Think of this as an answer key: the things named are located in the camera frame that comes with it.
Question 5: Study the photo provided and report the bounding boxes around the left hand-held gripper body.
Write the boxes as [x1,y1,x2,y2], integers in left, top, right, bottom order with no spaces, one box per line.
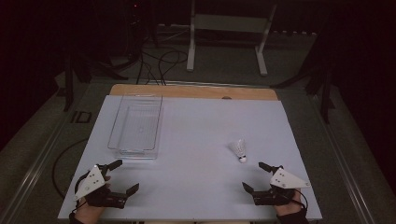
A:
[73,163,129,210]

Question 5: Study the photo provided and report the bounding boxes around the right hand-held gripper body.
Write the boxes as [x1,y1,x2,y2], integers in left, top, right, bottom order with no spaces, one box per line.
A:
[250,166,312,206]

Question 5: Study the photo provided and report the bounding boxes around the white feather shuttlecock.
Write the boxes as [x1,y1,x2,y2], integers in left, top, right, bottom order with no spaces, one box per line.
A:
[228,138,248,164]

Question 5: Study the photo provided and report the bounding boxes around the clear plastic container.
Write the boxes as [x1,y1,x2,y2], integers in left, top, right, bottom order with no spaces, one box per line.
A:
[106,93,164,161]

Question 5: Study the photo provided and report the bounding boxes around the person's right hand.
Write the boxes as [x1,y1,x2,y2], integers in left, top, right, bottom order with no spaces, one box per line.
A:
[274,188,304,217]

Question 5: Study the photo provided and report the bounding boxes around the person's left hand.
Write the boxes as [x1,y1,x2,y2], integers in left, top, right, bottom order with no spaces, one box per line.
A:
[74,175,112,224]

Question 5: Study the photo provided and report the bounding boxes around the white table sheet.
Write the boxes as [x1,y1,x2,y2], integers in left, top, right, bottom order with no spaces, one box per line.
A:
[57,94,323,222]

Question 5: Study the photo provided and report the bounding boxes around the black tripod stand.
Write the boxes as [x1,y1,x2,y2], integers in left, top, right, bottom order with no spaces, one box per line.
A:
[269,31,337,125]
[61,43,129,113]

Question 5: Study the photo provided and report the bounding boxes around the white metal stand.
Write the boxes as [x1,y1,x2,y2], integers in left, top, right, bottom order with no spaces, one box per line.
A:
[185,0,278,77]

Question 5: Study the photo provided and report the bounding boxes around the right hand-held gripper cable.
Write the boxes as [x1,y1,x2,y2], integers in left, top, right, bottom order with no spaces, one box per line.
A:
[291,189,310,210]

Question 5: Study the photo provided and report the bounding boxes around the black rectangular floor bracket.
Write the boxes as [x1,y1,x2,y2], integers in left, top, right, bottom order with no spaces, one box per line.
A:
[70,110,93,125]

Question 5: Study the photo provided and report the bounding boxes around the metal floor rail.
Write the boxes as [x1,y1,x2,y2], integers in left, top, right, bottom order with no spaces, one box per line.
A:
[306,90,379,224]
[0,83,94,224]

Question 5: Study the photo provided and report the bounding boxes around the black floor cables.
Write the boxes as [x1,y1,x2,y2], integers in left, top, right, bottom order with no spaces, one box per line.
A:
[135,49,190,86]

